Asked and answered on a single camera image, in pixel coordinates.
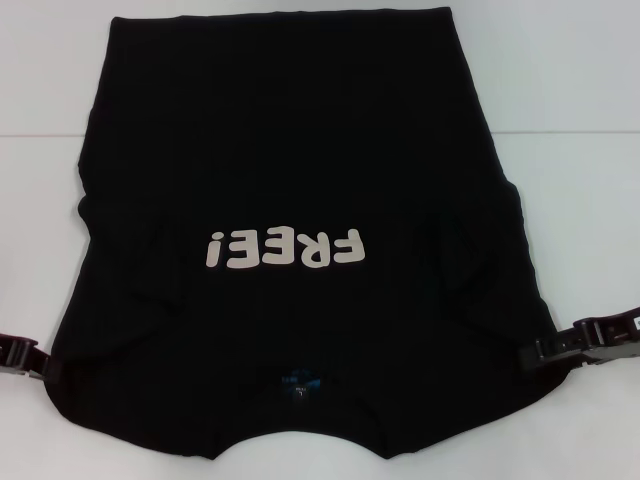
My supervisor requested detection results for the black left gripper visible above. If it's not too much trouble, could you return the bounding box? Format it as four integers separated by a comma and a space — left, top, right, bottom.
0, 332, 67, 385

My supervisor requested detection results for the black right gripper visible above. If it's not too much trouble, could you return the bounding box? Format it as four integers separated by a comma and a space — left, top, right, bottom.
518, 309, 640, 371

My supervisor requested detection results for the black shirt with FREE print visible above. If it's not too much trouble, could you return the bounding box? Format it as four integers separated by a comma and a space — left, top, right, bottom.
42, 5, 570, 461

